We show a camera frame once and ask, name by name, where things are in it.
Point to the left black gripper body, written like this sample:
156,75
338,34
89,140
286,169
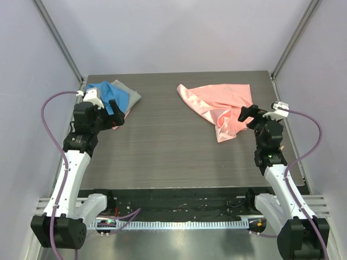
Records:
103,121

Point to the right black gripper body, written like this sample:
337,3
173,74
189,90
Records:
259,122

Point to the pink satin napkin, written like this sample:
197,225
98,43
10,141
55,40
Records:
219,104

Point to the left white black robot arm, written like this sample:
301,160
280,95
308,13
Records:
63,224

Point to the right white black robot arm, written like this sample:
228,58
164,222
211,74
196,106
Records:
300,233

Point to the blue cloth napkin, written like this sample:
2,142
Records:
110,92

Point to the grey cloth napkin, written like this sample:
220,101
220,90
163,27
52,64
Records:
134,97

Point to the pink cloth under pile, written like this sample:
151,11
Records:
118,126

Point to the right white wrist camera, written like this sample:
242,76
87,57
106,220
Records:
280,110

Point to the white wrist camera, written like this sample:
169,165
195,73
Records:
280,110
93,96

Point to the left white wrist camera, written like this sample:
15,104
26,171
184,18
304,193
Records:
93,96

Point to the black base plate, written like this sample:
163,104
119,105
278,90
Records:
188,204

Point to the aluminium front rail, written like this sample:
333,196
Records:
316,203

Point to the left aluminium frame post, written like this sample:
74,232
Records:
40,7

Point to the aluminium frame post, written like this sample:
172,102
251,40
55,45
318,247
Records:
40,7
299,30

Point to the white slotted cable duct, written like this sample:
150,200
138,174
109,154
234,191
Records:
242,224

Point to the right aluminium frame post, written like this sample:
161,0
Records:
299,30

